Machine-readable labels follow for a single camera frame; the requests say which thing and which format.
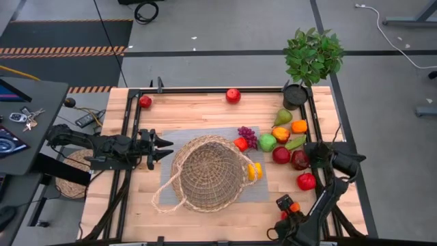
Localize yellow cable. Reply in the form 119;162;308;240
0;64;42;82

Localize red bell pepper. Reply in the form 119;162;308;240
296;172;318;191

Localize black power strip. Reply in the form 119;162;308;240
74;109;106;129

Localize black metal table frame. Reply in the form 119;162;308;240
80;77;380;246

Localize green apple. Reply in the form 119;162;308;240
258;133;278;153

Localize red apple with yellow patch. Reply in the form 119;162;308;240
225;88;242;105

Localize grey table leg frame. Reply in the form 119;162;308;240
382;0;437;28

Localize yellow bell pepper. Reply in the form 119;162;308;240
246;162;264;182

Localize grey woven placemat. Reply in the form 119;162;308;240
158;126;270;206

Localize dark red apple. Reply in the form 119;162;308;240
290;149;311;172

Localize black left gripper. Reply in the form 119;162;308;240
135;128;174;171

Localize yellow red mango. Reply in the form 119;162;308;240
271;126;292;145

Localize bunch of keys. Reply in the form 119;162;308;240
20;107;46;133

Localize black desk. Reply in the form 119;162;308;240
0;77;69;176

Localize dark grey desk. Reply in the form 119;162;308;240
0;172;45;246

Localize dark tablet with blue circle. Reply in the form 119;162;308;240
0;124;30;160

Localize small orange red fruit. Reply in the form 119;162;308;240
280;201;302;221

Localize laptop screen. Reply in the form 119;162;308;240
0;77;33;103

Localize green plant in black pot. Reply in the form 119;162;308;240
282;27;346;111

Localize grey car key fob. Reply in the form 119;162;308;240
9;112;28;124

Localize round woven straw mat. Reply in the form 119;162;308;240
54;148;95;200

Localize bright red apple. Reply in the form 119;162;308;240
272;146;292;165

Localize black hazard striped floor mat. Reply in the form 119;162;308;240
0;18;135;95

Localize white floor cable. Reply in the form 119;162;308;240
354;3;437;70

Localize purple grape bunch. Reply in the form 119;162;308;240
237;126;259;150

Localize green pear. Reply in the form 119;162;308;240
271;108;294;128

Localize small red tomato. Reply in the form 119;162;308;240
234;137;249;152

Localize coiled black cable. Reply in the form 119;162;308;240
134;1;160;25

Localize woven straw basket with handles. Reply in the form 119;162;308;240
151;134;264;215

